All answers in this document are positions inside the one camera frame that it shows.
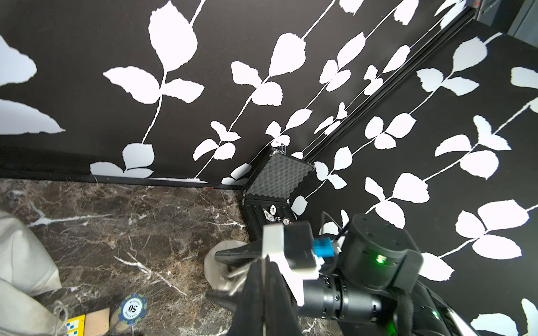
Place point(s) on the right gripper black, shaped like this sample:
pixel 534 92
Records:
pixel 328 297

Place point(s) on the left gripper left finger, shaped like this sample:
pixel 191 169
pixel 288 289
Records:
pixel 248 317

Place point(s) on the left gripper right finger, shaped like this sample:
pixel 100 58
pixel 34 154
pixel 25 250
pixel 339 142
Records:
pixel 279 310

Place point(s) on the cream bag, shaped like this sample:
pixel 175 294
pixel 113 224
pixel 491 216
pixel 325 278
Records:
pixel 223 277
pixel 27 270

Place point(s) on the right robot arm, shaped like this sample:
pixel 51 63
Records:
pixel 364 277

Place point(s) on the black foam-lined case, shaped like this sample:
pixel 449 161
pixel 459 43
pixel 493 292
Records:
pixel 274 180

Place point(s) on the plain wooden cube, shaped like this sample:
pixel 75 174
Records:
pixel 97 323

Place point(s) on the yellow patterned cube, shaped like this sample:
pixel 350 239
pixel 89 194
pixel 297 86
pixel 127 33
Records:
pixel 75 326

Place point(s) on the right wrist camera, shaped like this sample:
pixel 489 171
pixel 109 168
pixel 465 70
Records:
pixel 297 254

